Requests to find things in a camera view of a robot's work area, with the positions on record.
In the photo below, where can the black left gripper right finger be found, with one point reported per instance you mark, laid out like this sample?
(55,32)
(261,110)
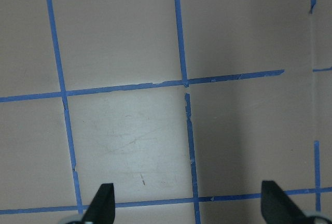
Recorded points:
(276,207)

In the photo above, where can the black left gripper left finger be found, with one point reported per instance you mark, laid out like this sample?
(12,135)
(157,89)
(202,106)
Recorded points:
(102,208)

